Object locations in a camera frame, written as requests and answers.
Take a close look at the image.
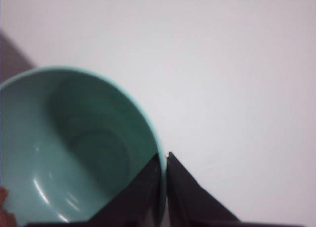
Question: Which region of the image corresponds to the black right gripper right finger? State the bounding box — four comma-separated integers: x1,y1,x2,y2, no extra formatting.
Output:
166,152,243,227

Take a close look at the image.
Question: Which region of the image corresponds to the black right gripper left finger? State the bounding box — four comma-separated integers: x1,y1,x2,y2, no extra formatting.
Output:
88,154,161,227

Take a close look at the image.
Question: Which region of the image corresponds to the teal ceramic bowl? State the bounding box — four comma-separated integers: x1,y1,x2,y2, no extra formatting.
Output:
0,66,166,227

